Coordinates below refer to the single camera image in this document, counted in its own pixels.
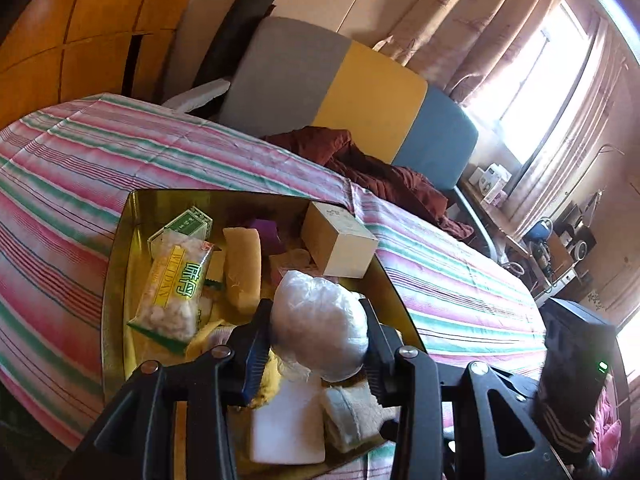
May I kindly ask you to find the black speaker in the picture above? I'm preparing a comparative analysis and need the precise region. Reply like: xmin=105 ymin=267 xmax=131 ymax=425
xmin=562 ymin=225 xmax=597 ymax=261

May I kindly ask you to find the yellow snack packet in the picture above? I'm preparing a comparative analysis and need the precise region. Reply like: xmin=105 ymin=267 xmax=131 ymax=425
xmin=187 ymin=250 xmax=236 ymax=356

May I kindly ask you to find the wooden side table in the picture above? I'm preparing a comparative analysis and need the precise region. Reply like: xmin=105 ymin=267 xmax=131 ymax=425
xmin=457 ymin=180 xmax=576 ymax=301

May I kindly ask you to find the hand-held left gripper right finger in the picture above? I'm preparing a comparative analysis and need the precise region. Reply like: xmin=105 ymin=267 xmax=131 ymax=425
xmin=357 ymin=297 xmax=571 ymax=480

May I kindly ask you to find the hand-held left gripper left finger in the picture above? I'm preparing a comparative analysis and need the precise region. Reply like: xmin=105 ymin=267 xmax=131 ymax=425
xmin=60 ymin=299 xmax=275 ymax=480

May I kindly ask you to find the yellow sponge bar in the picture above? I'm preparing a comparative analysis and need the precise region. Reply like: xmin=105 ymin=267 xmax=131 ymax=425
xmin=221 ymin=227 xmax=263 ymax=316

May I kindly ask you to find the striped tablecloth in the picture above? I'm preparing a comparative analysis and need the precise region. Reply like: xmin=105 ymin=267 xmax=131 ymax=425
xmin=0 ymin=92 xmax=548 ymax=480

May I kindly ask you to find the blue round object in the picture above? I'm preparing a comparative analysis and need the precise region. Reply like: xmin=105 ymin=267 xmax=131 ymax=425
xmin=525 ymin=220 xmax=553 ymax=244

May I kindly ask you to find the pink cloth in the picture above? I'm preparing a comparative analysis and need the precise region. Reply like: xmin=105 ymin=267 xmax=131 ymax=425
xmin=590 ymin=380 xmax=631 ymax=466

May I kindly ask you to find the green and white box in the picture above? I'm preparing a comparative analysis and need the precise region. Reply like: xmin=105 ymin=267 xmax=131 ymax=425
xmin=148 ymin=206 xmax=215 ymax=251

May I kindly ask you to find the beige cardboard box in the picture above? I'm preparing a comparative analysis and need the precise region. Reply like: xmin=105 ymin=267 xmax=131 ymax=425
xmin=300 ymin=201 xmax=379 ymax=279

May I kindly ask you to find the clear snack packet green trim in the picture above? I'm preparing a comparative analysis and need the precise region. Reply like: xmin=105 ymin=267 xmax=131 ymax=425
xmin=127 ymin=240 xmax=216 ymax=346

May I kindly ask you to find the purple pouch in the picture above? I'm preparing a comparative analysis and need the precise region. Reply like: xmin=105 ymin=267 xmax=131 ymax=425
xmin=248 ymin=217 xmax=283 ymax=256

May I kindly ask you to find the white plastic bag ball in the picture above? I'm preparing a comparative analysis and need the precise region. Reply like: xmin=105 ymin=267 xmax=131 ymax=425
xmin=270 ymin=270 xmax=371 ymax=383

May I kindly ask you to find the white carton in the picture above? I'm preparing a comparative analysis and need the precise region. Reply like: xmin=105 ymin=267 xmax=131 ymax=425
xmin=482 ymin=162 xmax=513 ymax=196

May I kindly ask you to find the person's right forearm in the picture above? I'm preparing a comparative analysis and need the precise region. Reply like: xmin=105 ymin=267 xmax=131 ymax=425
xmin=532 ymin=400 xmax=616 ymax=480

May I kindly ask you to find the white fluffy towel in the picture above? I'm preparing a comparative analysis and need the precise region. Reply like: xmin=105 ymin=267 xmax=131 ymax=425
xmin=320 ymin=380 xmax=401 ymax=453

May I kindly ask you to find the gold tin tray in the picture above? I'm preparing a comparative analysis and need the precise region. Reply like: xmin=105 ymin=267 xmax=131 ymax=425
xmin=100 ymin=188 xmax=427 ymax=476

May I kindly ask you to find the maroon jacket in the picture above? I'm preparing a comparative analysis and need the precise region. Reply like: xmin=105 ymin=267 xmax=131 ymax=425
xmin=262 ymin=127 xmax=475 ymax=241

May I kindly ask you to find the beige patterned curtain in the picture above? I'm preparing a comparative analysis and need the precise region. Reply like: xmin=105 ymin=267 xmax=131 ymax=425
xmin=372 ymin=0 xmax=573 ymax=106
xmin=505 ymin=10 xmax=626 ymax=241

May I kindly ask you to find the grey yellow blue chair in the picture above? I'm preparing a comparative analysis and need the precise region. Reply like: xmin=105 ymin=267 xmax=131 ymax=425
xmin=160 ymin=16 xmax=501 ymax=261

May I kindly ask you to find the black rolled mat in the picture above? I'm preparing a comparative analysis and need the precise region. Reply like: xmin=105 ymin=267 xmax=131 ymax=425
xmin=192 ymin=0 xmax=277 ymax=91

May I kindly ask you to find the white rectangular box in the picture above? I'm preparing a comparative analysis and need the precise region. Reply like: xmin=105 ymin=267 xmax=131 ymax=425
xmin=249 ymin=375 xmax=328 ymax=465

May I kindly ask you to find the wooden wardrobe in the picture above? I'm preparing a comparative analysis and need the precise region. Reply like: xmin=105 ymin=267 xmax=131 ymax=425
xmin=0 ymin=0 xmax=208 ymax=131

